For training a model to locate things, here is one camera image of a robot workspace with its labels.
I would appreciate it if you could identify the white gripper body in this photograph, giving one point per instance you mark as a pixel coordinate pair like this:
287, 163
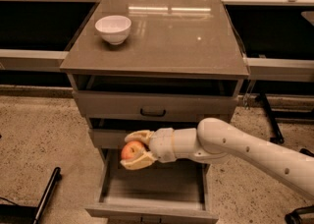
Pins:
162, 144

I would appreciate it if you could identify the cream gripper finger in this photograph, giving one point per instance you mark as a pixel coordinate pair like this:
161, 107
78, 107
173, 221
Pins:
137, 161
143, 136

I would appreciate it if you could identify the red apple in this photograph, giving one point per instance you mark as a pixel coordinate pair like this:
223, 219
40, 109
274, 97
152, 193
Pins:
132, 149

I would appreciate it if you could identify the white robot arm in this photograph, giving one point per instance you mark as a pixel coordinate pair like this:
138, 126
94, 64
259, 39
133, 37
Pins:
212, 141

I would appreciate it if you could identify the grey middle drawer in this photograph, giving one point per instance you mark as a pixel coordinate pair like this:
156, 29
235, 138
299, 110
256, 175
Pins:
111, 133

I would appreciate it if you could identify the grey drawer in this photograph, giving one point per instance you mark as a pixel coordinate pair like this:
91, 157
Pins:
171, 193
111, 133
185, 100

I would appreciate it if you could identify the grey bottom drawer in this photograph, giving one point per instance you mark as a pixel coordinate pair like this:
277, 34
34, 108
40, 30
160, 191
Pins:
171, 193

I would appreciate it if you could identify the grey top drawer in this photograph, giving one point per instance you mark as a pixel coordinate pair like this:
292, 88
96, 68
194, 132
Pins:
185, 100

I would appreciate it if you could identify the grey drawer cabinet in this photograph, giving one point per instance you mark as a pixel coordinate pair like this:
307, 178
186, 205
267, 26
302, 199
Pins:
177, 39

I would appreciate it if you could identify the black stand leg left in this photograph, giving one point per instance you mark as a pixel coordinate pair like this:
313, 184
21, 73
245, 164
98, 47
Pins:
48, 192

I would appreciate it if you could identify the black stand leg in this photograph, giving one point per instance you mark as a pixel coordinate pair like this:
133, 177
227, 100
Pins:
277, 137
48, 192

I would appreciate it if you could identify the black stand leg right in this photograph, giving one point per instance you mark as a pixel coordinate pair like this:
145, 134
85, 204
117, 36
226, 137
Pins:
277, 137

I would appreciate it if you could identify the white ceramic bowl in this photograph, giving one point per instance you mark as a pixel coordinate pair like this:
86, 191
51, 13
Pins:
114, 29

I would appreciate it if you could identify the black caster wheel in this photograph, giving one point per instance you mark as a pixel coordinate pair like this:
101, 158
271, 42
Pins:
306, 152

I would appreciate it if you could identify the black top drawer handle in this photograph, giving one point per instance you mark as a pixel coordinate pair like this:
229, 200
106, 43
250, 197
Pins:
153, 113

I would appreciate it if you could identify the grey metal rail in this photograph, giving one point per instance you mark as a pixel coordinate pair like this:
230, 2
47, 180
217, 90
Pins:
31, 60

